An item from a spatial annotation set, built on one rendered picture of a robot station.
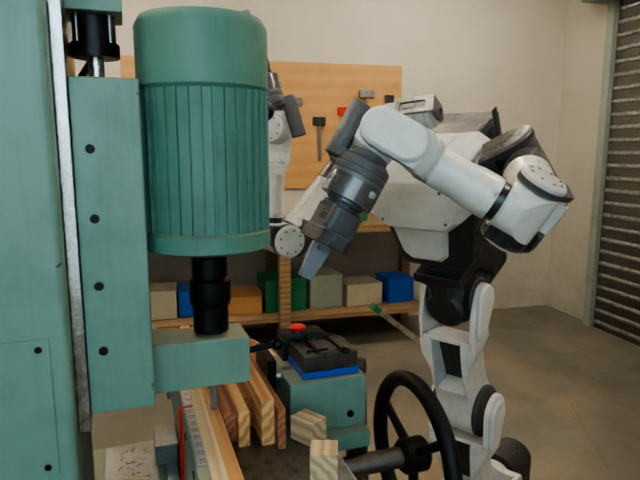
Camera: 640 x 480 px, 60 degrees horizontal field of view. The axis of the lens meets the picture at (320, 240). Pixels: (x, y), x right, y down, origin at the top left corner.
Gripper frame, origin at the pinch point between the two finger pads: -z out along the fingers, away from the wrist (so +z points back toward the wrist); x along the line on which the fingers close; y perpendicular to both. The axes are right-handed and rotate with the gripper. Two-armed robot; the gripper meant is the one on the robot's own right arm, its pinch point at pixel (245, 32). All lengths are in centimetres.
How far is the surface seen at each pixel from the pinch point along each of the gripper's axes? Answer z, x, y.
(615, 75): 19, -198, -290
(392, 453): 86, 41, 5
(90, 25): 13, 56, 31
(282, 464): 75, 52, 24
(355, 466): 85, 42, 12
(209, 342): 56, 49, 29
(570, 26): -31, -247, -309
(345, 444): 82, 41, 13
